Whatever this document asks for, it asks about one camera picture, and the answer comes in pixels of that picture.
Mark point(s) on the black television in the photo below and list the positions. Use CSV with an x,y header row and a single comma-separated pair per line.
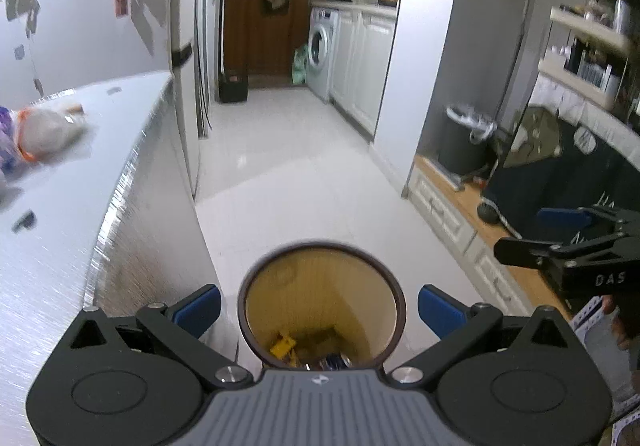
x,y
540,175

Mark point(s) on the black floor crate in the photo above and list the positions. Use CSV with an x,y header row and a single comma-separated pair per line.
x,y
231,88

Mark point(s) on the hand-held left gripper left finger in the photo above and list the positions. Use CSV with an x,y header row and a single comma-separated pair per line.
x,y
200,311

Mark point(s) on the black round device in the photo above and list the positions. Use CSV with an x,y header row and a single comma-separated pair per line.
x,y
487,214

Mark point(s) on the grey trash can white liner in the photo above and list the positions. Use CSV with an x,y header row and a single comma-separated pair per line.
x,y
460,145

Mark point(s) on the white and orange plastic bag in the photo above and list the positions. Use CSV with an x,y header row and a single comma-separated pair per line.
x,y
45,130

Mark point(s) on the white kitchen cabinets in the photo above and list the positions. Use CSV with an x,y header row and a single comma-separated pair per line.
x,y
365,65

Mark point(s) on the white washing machine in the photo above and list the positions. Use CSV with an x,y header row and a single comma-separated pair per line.
x,y
322,50

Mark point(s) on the white perforated paper sheet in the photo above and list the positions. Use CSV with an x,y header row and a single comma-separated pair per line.
x,y
600,361

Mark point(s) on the crushed blue drink can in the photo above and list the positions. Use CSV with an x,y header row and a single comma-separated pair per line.
x,y
335,362

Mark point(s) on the green plastic bag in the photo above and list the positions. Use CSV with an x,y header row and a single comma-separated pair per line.
x,y
300,65

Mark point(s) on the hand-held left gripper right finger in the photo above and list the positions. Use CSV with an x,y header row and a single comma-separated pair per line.
x,y
440,311

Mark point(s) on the yellow trash bin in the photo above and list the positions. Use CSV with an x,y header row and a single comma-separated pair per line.
x,y
320,296

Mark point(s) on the wall shelf with bottles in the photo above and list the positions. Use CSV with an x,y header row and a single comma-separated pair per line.
x,y
590,50

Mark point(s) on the blue and purple plastic wrapper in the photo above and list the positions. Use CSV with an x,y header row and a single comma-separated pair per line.
x,y
7,140

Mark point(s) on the white refrigerator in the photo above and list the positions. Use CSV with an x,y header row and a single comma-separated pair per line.
x,y
185,0

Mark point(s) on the red and gold carton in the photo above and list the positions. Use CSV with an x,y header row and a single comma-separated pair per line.
x,y
282,348

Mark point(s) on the low white wood-top cabinet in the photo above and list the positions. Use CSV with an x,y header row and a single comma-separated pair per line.
x,y
450,216

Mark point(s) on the brown wooden door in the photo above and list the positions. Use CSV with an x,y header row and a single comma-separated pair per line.
x,y
260,45

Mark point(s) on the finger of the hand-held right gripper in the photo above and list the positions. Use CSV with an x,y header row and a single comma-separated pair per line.
x,y
557,218
520,251

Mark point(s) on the pink hanging tag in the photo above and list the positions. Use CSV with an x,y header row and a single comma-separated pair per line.
x,y
120,3

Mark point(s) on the person's right hand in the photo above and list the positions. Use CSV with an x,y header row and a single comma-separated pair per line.
x,y
625,321

